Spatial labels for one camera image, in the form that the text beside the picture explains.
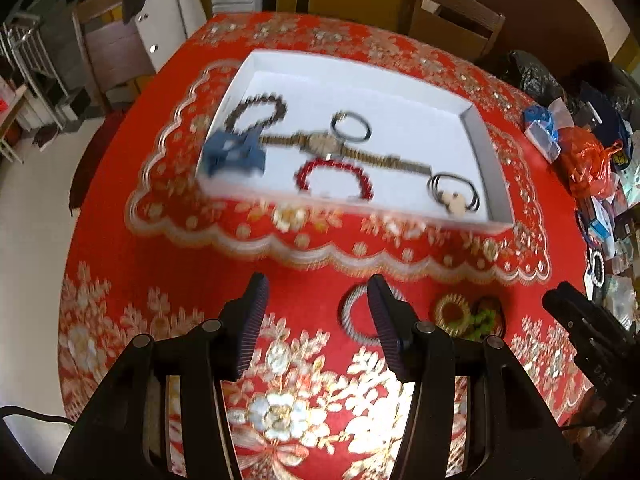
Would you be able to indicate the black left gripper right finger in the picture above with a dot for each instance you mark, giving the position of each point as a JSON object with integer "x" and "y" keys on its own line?
{"x": 510, "y": 432}

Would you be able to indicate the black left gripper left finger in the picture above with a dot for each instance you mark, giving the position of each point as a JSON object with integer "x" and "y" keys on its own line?
{"x": 123, "y": 432}

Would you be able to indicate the blue hair clip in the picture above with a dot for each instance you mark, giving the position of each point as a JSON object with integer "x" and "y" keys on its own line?
{"x": 227, "y": 151}

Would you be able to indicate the gold wristwatch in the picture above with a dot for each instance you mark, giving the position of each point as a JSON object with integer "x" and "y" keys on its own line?
{"x": 326, "y": 146}

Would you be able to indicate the red floral tablecloth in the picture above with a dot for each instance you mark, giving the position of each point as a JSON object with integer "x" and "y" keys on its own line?
{"x": 151, "y": 253}

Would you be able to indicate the orange plastic bag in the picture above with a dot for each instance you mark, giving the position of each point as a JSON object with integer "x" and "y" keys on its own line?
{"x": 586, "y": 163}

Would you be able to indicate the blue tissue pack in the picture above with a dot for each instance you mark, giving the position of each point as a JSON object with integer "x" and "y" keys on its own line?
{"x": 543, "y": 125}

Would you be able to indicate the black plastic bag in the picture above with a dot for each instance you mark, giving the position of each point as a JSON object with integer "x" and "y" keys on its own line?
{"x": 524, "y": 71}

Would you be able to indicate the round dark wooden tabletop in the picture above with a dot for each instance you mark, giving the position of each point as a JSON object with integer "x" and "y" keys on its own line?
{"x": 561, "y": 34}

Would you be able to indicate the white shallow tray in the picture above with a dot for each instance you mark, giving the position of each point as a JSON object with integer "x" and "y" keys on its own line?
{"x": 374, "y": 110}

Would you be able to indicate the brown wooden chair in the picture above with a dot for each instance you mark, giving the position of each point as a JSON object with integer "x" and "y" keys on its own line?
{"x": 465, "y": 28}

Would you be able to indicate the wooden chair with jacket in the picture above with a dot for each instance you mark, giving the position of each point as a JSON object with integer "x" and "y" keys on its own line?
{"x": 112, "y": 53}

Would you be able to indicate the metal stair railing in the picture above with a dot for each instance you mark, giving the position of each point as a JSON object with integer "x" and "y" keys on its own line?
{"x": 22, "y": 45}

